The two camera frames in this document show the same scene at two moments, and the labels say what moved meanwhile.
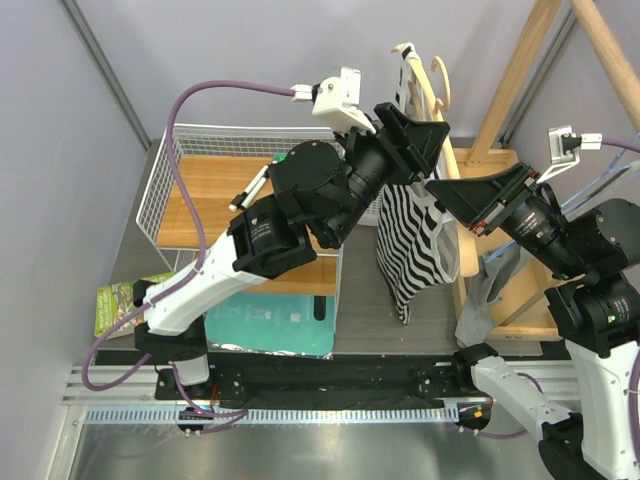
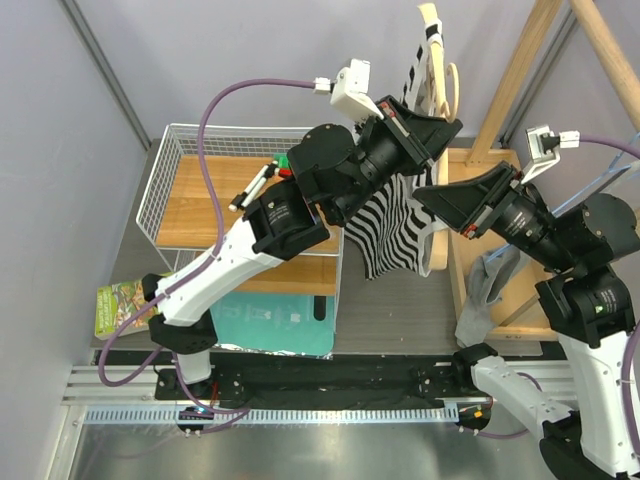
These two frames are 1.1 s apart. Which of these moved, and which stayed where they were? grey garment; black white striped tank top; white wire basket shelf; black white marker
Moved: black white striped tank top
Stayed: grey garment; white wire basket shelf; black white marker
